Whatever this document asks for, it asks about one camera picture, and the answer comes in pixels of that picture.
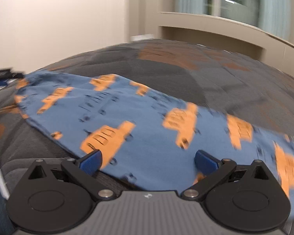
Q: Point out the beige left wardrobe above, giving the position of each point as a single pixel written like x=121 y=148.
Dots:
x=144 y=17

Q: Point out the beige window bench cabinet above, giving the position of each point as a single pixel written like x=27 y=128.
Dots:
x=228 y=28

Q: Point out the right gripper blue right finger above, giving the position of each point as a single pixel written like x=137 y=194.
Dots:
x=215 y=172

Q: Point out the window with dark frame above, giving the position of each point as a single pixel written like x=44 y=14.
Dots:
x=244 y=11

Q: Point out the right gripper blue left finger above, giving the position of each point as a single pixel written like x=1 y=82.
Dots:
x=80 y=172

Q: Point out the grey orange quilted mattress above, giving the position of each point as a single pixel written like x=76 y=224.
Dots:
x=37 y=197

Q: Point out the blue pants with orange trucks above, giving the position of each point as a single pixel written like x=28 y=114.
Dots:
x=144 y=135

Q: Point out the light blue right curtain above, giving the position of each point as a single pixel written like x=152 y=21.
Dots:
x=275 y=17

